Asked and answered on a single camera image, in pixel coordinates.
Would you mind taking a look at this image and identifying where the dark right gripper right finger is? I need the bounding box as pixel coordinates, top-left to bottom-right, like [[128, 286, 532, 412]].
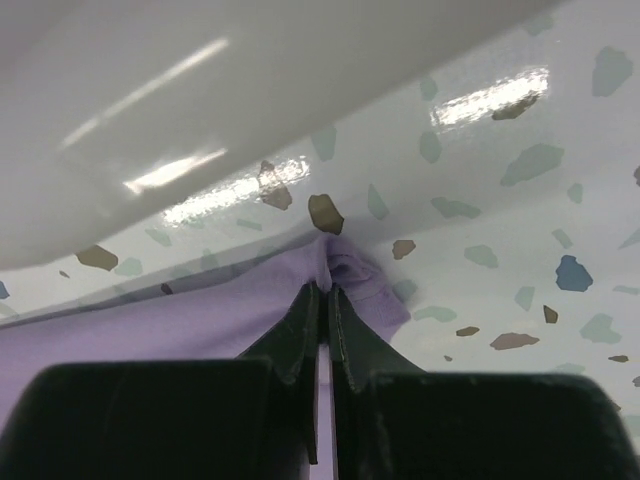
[[327, 288, 639, 480]]

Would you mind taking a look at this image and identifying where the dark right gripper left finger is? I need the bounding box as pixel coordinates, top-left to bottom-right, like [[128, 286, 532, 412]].
[[1, 284, 320, 479]]

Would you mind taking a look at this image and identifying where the lilac t shirt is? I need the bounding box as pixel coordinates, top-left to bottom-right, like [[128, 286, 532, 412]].
[[1, 236, 408, 479]]

